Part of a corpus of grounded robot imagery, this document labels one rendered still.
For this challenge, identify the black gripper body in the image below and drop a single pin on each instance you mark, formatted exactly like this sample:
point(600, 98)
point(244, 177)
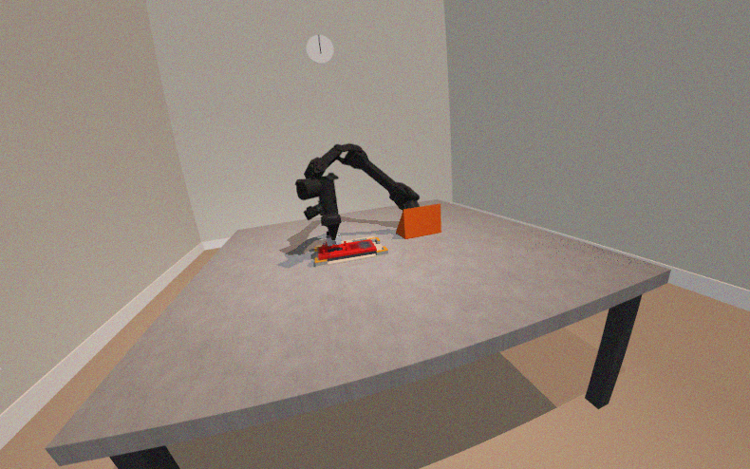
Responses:
point(329, 206)

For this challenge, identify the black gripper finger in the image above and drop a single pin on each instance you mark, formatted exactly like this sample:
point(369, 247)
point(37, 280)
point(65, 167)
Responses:
point(333, 229)

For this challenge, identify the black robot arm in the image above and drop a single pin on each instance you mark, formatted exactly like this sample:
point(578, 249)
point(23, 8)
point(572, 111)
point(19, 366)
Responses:
point(315, 185)

